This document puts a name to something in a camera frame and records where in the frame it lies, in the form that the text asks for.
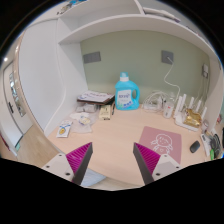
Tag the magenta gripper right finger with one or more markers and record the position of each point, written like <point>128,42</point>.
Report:
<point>153,166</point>

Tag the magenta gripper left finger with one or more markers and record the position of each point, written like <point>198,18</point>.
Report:
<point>71,166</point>

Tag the pink cartoon mouse pad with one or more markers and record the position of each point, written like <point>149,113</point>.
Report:
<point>162,142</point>

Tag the black computer mouse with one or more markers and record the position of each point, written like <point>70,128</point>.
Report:
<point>195,146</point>

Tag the white card with yellow print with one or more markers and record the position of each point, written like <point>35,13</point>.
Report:
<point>64,129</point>

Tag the clear plastic bag with item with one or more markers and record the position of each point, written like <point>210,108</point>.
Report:
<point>82,122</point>

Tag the grey small packets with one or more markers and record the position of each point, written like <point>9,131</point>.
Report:
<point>89,108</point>

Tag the yellow small box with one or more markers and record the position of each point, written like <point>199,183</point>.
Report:
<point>105,112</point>

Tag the white cup with red label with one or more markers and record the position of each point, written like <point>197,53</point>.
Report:
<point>168,109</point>

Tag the white wifi router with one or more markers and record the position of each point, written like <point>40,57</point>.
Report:
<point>180,110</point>

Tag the gold foil package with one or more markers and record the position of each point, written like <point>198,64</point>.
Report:
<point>192,119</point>

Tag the blue detergent bottle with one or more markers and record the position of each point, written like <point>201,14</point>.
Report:
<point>127,93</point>

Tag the black device at desk edge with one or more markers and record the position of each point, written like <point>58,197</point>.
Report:
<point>212,146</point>

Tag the white shelf unit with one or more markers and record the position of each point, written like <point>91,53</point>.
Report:
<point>52,71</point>

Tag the white door with handle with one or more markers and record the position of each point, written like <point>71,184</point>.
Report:
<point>20,121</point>

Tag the grey wall socket left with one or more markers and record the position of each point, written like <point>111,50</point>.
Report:
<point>92,57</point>

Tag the grey wall socket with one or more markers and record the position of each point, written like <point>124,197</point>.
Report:
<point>167,57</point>
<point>92,57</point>

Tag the grey wall socket right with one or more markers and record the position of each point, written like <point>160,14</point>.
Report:
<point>167,57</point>

